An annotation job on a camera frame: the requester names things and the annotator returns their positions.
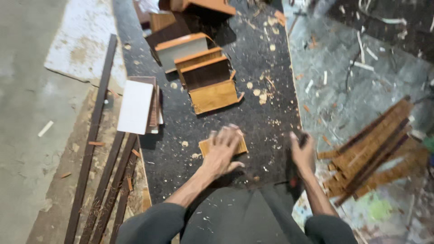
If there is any person's right hand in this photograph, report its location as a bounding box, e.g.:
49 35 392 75
289 131 316 178

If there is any person's left hand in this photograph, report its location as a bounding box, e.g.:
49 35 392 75
202 124 245 179

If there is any black hand tool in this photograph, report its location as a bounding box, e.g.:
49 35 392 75
285 134 310 201

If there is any small light wood block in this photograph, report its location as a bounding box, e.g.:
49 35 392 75
198 130 249 159

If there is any pile of wood strips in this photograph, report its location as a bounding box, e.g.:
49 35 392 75
317 96 430 207

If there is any light wood panel box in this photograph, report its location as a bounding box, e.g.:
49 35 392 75
189 80 241 115

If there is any person's dark grey clothing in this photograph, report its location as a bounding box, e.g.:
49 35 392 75
115 183 359 244

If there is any dark brown panel box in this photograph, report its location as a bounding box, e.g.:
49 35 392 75
179 56 232 91

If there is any orange-edged wood box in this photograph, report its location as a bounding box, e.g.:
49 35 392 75
174 47 223 68

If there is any white-faced orange-topped box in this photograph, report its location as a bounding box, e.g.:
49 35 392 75
154 33 210 74

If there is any large orange wood box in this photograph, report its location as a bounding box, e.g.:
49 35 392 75
169 0 237 16

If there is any stack of white laminate boards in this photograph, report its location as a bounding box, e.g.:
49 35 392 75
117 76 164 135

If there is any dark brown board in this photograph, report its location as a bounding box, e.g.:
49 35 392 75
145 21 192 49

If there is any small brown wood box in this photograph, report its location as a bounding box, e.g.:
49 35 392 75
149 12 177 33

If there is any long dark wood strip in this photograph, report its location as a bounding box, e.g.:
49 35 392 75
64 34 118 244

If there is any white slab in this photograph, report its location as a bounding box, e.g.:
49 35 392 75
43 0 127 89

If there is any small white strip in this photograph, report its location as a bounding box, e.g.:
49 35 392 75
37 120 54 138

